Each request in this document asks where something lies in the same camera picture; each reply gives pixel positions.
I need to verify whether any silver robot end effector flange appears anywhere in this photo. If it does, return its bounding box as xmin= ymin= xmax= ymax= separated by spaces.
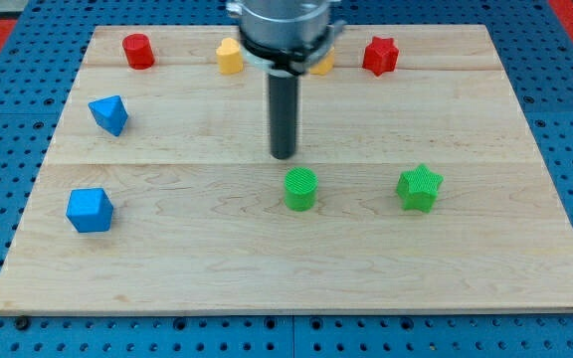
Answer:
xmin=226 ymin=0 xmax=346 ymax=77

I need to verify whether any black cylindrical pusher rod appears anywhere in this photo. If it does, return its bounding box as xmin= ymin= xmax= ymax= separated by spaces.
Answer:
xmin=268 ymin=75 xmax=299 ymax=160

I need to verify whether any blue cube block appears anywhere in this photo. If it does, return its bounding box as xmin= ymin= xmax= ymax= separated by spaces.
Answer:
xmin=66 ymin=188 xmax=113 ymax=233

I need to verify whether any yellow block behind effector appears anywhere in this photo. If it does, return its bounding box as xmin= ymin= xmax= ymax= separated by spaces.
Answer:
xmin=308 ymin=48 xmax=335 ymax=76

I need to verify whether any yellow heart block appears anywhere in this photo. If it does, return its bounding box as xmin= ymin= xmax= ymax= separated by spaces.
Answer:
xmin=216 ymin=38 xmax=244 ymax=75

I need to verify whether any green cylinder block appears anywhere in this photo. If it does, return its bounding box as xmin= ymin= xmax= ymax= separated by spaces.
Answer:
xmin=284 ymin=167 xmax=318 ymax=211

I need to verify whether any red star block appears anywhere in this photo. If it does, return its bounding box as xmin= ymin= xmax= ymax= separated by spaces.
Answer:
xmin=362 ymin=36 xmax=400 ymax=77

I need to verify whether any red cylinder block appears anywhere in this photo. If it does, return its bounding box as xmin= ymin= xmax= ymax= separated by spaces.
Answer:
xmin=121 ymin=33 xmax=155 ymax=70

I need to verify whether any light wooden board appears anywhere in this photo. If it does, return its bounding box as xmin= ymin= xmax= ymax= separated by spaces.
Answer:
xmin=0 ymin=25 xmax=573 ymax=316

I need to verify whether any green star block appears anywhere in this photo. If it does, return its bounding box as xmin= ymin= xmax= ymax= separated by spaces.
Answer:
xmin=396 ymin=164 xmax=444 ymax=213

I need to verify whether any blue triangular prism block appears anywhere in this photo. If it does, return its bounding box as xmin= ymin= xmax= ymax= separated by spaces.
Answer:
xmin=88 ymin=95 xmax=128 ymax=136

